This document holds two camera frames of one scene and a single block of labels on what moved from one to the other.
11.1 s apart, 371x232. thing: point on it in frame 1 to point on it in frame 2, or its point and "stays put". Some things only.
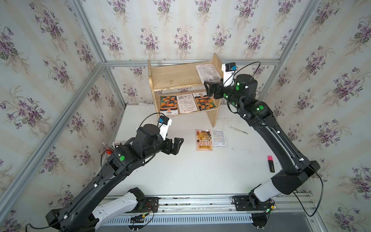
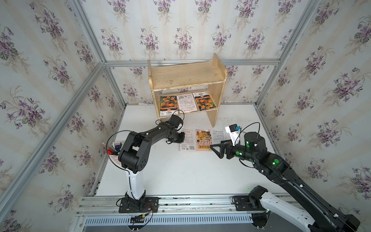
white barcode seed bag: x=207 y=73 to x=188 y=144
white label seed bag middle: x=186 y=103 stays put
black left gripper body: x=166 y=148 to x=178 y=137
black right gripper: x=219 y=88 to x=228 y=146
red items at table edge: x=108 y=151 stays put
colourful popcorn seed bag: x=204 y=140 stays put
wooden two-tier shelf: x=176 y=88 stays put
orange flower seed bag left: x=168 y=105 stays put
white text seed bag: x=219 y=138 stays put
